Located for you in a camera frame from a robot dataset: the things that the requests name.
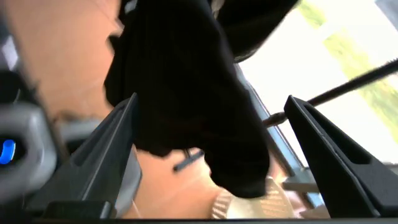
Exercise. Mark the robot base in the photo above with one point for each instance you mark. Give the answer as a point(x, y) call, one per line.
point(25, 149)

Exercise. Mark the black garment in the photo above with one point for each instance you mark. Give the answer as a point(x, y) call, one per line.
point(186, 93)

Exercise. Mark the white laundry basket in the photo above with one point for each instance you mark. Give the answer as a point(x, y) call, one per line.
point(248, 208)

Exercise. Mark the window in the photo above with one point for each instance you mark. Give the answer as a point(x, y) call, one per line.
point(311, 62)

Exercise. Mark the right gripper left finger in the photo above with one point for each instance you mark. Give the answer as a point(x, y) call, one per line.
point(96, 168)

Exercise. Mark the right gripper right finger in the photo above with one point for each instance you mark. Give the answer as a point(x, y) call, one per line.
point(348, 174)

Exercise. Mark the black shorts with white stripes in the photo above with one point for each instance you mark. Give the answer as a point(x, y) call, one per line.
point(248, 25)

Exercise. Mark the black clothes rack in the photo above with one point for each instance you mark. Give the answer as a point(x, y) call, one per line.
point(342, 88)

